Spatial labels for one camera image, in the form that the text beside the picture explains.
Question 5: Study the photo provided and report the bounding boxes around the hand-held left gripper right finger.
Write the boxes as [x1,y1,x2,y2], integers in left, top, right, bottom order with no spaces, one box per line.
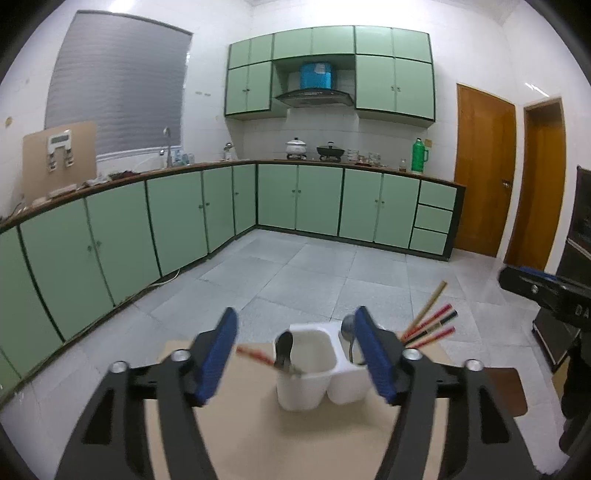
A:
[355,305,540,480]

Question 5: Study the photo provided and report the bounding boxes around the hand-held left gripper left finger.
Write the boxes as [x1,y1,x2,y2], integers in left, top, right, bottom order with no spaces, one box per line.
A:
[55,307,239,480]

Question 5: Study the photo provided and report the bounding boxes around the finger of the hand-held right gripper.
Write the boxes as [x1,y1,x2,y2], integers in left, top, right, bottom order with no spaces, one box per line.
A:
[499,265,561,308]

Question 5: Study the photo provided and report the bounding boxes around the white plastic utensil holder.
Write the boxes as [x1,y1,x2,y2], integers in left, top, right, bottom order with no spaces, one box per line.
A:
[276,322,386,412]

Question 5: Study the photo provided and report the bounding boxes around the black-tipped chopstick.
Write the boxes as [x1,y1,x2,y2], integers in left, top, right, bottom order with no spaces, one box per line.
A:
[409,310,459,345]

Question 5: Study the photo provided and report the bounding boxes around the light wooden chopstick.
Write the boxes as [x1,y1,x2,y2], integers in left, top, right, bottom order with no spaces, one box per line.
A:
[402,280,448,340]

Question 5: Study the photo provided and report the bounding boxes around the metal spoon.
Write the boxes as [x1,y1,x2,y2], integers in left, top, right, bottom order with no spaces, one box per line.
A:
[341,314,370,367]
[274,331,305,376]

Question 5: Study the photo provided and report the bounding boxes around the wooden door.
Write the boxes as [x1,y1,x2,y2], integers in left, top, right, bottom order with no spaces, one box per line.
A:
[454,83,517,258]
[503,95,567,273]

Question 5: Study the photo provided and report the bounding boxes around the black panel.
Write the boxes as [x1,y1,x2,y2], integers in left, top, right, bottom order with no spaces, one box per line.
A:
[531,165,591,374]

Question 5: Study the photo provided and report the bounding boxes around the brown wooden board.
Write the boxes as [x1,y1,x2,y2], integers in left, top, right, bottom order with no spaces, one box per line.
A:
[487,367,528,417]

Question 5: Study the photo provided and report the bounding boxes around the green base cabinets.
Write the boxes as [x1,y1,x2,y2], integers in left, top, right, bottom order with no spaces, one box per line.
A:
[0,161,466,407]

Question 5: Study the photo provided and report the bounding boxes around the green thermos flask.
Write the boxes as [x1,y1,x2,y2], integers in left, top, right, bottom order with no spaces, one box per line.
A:
[411,137,430,174]

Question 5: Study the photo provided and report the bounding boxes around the row of glass jars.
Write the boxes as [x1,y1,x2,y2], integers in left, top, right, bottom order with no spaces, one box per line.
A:
[346,148,409,174]

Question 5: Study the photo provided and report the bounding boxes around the metal faucet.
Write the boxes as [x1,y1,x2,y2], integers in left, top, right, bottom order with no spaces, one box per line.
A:
[159,128,175,168]

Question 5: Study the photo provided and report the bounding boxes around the black wok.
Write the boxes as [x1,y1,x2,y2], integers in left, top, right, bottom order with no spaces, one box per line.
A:
[316,141,346,161]

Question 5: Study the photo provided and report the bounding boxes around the cardboard sheet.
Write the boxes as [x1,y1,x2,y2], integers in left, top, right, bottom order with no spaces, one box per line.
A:
[22,121,99,206]

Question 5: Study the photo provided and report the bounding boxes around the white plastic device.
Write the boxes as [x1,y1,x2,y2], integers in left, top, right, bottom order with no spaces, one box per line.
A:
[46,130,75,174]

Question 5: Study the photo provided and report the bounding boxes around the black range hood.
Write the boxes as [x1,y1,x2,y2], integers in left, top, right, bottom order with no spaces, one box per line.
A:
[272,88,355,109]

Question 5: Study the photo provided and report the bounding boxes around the grey window blind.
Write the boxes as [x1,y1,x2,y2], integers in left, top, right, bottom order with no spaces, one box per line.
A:
[44,10,193,160]

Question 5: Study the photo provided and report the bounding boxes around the blue box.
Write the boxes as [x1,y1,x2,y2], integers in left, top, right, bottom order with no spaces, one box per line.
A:
[300,62,334,89]

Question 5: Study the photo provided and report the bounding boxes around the green wall cabinets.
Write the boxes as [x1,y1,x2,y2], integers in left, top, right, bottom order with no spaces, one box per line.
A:
[224,25,437,123]

